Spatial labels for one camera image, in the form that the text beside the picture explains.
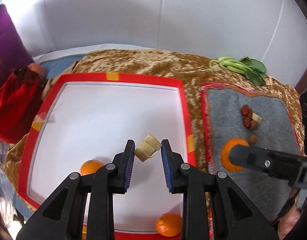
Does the gold brown velvet cloth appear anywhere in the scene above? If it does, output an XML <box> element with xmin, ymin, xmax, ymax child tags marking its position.
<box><xmin>3</xmin><ymin>49</ymin><xmax>305</xmax><ymax>240</ymax></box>

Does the pale sugarcane chunk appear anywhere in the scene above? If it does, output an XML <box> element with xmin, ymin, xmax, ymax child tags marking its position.
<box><xmin>135</xmin><ymin>134</ymin><xmax>161</xmax><ymax>162</ymax></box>
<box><xmin>252</xmin><ymin>113</ymin><xmax>262</xmax><ymax>124</ymax></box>

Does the green bok choy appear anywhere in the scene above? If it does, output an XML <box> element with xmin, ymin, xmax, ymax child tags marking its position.
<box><xmin>209</xmin><ymin>56</ymin><xmax>267</xmax><ymax>86</ymax></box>

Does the brown longan fruit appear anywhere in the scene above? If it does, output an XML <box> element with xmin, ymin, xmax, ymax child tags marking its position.
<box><xmin>249</xmin><ymin>120</ymin><xmax>258</xmax><ymax>131</ymax></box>
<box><xmin>248</xmin><ymin>134</ymin><xmax>258</xmax><ymax>145</ymax></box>

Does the purple shopping bag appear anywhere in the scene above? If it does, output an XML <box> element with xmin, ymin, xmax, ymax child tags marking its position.
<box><xmin>0</xmin><ymin>4</ymin><xmax>34</xmax><ymax>88</ymax></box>

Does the clear plastic bag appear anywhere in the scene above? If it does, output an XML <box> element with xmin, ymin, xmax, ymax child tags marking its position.
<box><xmin>0</xmin><ymin>141</ymin><xmax>16</xmax><ymax>228</ymax></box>

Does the apple behind pouch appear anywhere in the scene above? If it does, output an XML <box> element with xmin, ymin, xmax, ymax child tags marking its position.
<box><xmin>27</xmin><ymin>63</ymin><xmax>46</xmax><ymax>77</ymax></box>

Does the person's hand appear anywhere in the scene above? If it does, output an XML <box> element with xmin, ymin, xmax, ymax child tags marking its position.
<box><xmin>278</xmin><ymin>197</ymin><xmax>300</xmax><ymax>239</ymax></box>

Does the red jujube date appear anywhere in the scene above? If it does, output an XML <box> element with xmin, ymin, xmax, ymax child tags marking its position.
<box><xmin>240</xmin><ymin>105</ymin><xmax>249</xmax><ymax>116</ymax></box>
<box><xmin>243</xmin><ymin>116</ymin><xmax>252</xmax><ymax>129</ymax></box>
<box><xmin>247</xmin><ymin>109</ymin><xmax>253</xmax><ymax>120</ymax></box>

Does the red velvet pouch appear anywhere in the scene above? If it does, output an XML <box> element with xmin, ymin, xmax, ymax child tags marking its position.
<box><xmin>0</xmin><ymin>67</ymin><xmax>46</xmax><ymax>144</ymax></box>

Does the large orange tangerine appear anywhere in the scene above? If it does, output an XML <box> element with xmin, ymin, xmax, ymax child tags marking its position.
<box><xmin>80</xmin><ymin>159</ymin><xmax>104</xmax><ymax>176</ymax></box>

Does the grey felt mat red trim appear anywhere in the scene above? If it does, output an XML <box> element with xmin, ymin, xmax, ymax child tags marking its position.
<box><xmin>201</xmin><ymin>83</ymin><xmax>301</xmax><ymax>220</ymax></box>

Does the red box lid tray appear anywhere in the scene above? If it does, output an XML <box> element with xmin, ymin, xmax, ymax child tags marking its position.
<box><xmin>17</xmin><ymin>73</ymin><xmax>196</xmax><ymax>239</ymax></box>

